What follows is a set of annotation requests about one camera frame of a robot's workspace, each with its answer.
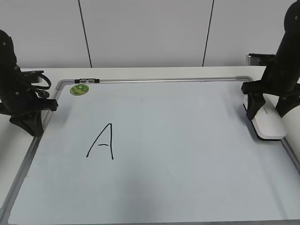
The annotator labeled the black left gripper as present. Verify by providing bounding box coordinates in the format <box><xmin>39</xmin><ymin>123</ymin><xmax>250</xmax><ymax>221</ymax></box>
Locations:
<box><xmin>0</xmin><ymin>67</ymin><xmax>58</xmax><ymax>137</ymax></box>

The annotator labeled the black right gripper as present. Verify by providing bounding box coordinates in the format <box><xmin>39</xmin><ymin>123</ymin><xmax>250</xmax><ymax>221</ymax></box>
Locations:
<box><xmin>241</xmin><ymin>60</ymin><xmax>300</xmax><ymax>120</ymax></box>

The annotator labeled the white whiteboard eraser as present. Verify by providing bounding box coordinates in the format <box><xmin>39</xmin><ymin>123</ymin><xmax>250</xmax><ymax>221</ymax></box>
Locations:
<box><xmin>250</xmin><ymin>96</ymin><xmax>287</xmax><ymax>141</ymax></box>

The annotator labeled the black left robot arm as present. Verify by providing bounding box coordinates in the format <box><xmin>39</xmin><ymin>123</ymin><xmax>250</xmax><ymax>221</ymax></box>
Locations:
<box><xmin>0</xmin><ymin>30</ymin><xmax>58</xmax><ymax>136</ymax></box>

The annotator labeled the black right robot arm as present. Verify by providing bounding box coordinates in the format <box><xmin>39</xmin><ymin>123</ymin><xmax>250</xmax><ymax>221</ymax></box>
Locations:
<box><xmin>241</xmin><ymin>1</ymin><xmax>300</xmax><ymax>120</ymax></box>

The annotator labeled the round green magnet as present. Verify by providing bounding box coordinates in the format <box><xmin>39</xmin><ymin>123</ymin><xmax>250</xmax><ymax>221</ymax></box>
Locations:
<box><xmin>70</xmin><ymin>84</ymin><xmax>90</xmax><ymax>96</ymax></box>

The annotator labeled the black silver marker clip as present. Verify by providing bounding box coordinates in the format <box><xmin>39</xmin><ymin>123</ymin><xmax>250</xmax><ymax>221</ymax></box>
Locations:
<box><xmin>74</xmin><ymin>78</ymin><xmax>100</xmax><ymax>84</ymax></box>

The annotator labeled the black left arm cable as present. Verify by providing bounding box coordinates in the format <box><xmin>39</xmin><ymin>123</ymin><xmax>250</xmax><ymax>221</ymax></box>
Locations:
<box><xmin>21</xmin><ymin>70</ymin><xmax>52</xmax><ymax>99</ymax></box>

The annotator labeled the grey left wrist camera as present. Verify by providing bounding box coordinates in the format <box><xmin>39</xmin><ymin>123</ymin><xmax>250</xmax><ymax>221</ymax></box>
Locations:
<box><xmin>22</xmin><ymin>70</ymin><xmax>44</xmax><ymax>83</ymax></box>

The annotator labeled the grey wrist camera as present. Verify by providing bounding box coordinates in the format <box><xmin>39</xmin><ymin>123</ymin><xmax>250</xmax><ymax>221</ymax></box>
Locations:
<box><xmin>246</xmin><ymin>53</ymin><xmax>275</xmax><ymax>66</ymax></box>
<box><xmin>22</xmin><ymin>70</ymin><xmax>44</xmax><ymax>83</ymax></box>

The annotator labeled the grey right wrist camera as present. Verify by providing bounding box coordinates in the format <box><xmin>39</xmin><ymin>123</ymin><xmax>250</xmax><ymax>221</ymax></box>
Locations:
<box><xmin>246</xmin><ymin>53</ymin><xmax>275</xmax><ymax>66</ymax></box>

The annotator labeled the white magnetic whiteboard grey frame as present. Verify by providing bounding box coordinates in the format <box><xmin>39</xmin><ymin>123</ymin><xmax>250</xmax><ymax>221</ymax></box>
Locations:
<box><xmin>0</xmin><ymin>77</ymin><xmax>300</xmax><ymax>225</ymax></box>

